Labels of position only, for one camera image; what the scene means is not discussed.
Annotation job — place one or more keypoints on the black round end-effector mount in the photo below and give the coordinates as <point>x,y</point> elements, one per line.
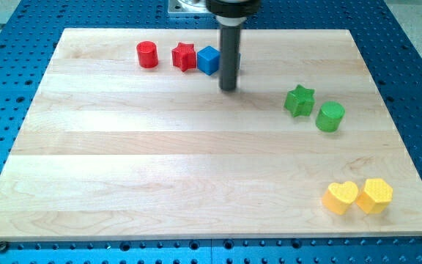
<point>232,12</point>

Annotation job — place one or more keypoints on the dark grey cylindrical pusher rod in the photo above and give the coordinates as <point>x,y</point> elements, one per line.
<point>229,56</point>

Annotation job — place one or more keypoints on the green star block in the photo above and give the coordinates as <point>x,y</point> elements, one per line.
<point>300,101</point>

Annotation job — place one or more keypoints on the red star block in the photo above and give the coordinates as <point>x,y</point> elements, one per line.
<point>184,56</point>

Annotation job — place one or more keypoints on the blue cube block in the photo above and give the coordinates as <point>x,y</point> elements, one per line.
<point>208,60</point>

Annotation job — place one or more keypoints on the red cylinder block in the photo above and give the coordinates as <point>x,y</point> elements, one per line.
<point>147,54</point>

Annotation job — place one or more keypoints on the green cylinder block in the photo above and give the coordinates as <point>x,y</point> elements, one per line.
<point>330,116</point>

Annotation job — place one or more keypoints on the light wooden board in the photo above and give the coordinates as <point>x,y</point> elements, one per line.
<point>110,150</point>

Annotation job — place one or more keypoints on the yellow heart block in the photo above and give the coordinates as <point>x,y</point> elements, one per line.
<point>339,196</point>

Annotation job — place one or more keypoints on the yellow hexagon block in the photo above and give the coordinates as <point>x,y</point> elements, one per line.
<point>375,196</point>

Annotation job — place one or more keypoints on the blue perforated table plate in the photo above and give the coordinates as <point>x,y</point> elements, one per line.
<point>29,37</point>

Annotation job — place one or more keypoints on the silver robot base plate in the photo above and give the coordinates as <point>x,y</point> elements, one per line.
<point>182,7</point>

